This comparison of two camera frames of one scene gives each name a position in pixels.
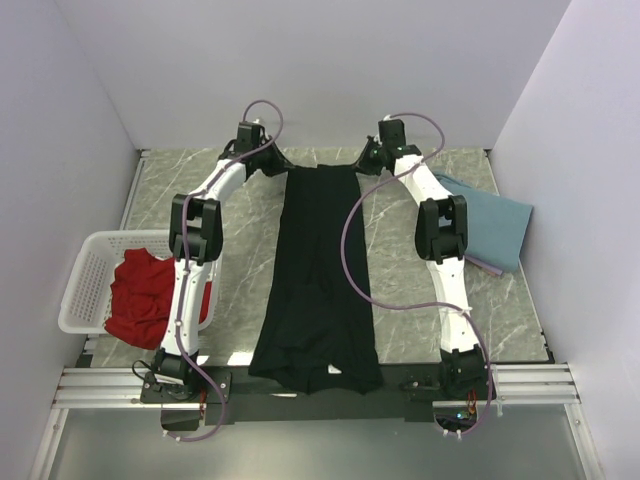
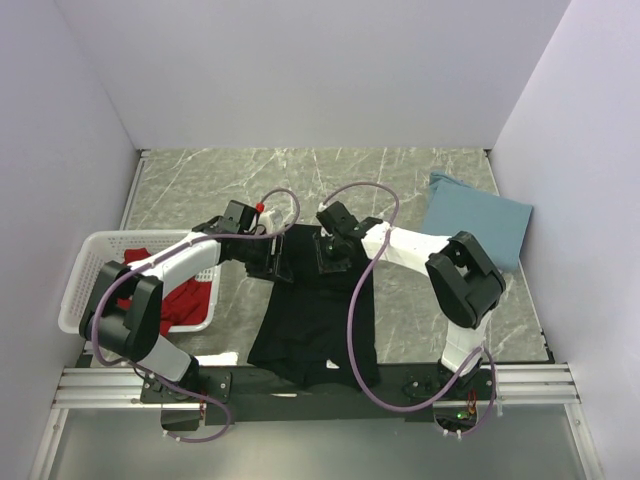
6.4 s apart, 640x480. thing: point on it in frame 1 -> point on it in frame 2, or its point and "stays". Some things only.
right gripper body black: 370,159 -> 330,256
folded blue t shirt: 496,225 stays
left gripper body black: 269,161 -> 256,254
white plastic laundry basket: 87,297 stays
